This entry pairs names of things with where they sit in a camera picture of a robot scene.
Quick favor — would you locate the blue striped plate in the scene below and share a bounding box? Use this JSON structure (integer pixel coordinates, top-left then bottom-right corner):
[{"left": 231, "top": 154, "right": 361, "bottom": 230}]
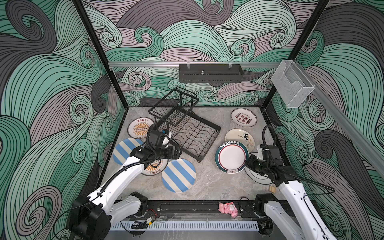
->
[
  {"left": 162, "top": 159, "right": 197, "bottom": 193},
  {"left": 113, "top": 138, "right": 143, "bottom": 166}
]

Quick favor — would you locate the green rimmed white plate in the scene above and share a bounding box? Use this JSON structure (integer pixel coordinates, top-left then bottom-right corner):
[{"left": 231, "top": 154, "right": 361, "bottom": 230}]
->
[{"left": 215, "top": 141, "right": 249, "bottom": 174}]

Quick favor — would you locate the black wire dish rack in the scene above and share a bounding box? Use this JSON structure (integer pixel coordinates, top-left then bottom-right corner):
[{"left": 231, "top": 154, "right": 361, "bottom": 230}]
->
[{"left": 149, "top": 87, "right": 221, "bottom": 163}]

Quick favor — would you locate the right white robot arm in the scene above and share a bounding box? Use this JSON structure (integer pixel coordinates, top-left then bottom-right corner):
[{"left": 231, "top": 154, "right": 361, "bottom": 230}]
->
[{"left": 247, "top": 125, "right": 335, "bottom": 240}]

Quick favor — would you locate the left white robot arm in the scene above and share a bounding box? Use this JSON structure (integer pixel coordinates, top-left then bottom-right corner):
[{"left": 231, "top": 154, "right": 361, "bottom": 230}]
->
[{"left": 68, "top": 125, "right": 182, "bottom": 240}]

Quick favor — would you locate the black rimmed white plate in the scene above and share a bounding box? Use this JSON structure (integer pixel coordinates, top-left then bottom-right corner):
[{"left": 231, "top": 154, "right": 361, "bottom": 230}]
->
[{"left": 245, "top": 167, "right": 272, "bottom": 185}]

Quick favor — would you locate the orange sunburst plate near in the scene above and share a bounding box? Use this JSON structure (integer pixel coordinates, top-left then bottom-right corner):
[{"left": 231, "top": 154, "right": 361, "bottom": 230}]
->
[{"left": 142, "top": 159, "right": 168, "bottom": 176}]

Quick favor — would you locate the orange sunburst plate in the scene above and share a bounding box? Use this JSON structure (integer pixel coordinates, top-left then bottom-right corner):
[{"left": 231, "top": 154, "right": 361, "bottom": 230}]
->
[
  {"left": 142, "top": 159, "right": 168, "bottom": 176},
  {"left": 128, "top": 117, "right": 155, "bottom": 139}
]

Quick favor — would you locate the cream cartoon plate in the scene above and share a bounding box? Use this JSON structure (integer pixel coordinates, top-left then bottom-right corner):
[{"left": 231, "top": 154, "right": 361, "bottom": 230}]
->
[{"left": 225, "top": 129, "right": 255, "bottom": 152}]

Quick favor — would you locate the orange sunburst plate far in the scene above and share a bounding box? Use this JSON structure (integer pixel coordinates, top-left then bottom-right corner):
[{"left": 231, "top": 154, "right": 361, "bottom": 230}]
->
[{"left": 128, "top": 117, "right": 155, "bottom": 139}]

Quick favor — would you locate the red patterned white plate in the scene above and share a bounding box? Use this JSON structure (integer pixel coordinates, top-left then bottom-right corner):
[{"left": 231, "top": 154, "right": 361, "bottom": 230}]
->
[{"left": 231, "top": 108, "right": 258, "bottom": 128}]

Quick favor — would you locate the pink plush toy centre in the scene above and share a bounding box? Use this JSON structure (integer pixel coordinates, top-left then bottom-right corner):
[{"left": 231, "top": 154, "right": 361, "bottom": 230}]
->
[{"left": 218, "top": 202, "right": 238, "bottom": 218}]

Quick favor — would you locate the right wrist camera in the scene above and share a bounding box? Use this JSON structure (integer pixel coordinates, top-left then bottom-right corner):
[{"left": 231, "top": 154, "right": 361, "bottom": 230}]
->
[{"left": 257, "top": 145, "right": 265, "bottom": 160}]

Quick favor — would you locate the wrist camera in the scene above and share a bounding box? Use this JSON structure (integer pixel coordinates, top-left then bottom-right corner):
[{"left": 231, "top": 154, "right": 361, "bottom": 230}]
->
[
  {"left": 257, "top": 145, "right": 265, "bottom": 160},
  {"left": 162, "top": 130, "right": 172, "bottom": 148}
]

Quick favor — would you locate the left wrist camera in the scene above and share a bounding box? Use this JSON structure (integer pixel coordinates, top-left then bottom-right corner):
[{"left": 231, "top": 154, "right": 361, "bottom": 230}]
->
[{"left": 162, "top": 130, "right": 172, "bottom": 148}]

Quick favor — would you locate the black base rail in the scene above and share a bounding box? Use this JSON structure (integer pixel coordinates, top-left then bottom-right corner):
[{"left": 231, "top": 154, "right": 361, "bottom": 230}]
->
[{"left": 119, "top": 199, "right": 319, "bottom": 219}]

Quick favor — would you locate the white slotted cable duct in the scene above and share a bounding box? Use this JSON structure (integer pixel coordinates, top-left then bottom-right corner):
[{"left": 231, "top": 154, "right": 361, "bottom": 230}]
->
[{"left": 110, "top": 220, "right": 260, "bottom": 232}]

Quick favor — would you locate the black perforated wall shelf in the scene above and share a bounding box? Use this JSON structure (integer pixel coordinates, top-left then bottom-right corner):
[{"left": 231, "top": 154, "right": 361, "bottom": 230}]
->
[{"left": 179, "top": 65, "right": 244, "bottom": 84}]

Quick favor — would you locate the clear acrylic wall holder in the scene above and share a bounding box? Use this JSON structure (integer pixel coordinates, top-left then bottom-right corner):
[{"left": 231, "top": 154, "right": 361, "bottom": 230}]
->
[{"left": 271, "top": 60, "right": 315, "bottom": 109}]

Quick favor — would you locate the aluminium rail back wall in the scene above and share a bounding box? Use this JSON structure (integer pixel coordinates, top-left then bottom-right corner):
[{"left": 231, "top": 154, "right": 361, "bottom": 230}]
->
[{"left": 108, "top": 61, "right": 280, "bottom": 69}]

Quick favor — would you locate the aluminium rail wall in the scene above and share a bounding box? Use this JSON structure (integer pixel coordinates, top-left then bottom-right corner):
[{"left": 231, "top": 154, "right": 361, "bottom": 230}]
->
[
  {"left": 108, "top": 61, "right": 280, "bottom": 69},
  {"left": 296, "top": 64, "right": 384, "bottom": 177}
]

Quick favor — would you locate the aluminium rail right wall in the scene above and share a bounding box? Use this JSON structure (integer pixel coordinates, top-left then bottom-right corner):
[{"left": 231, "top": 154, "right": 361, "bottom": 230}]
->
[{"left": 296, "top": 64, "right": 384, "bottom": 177}]

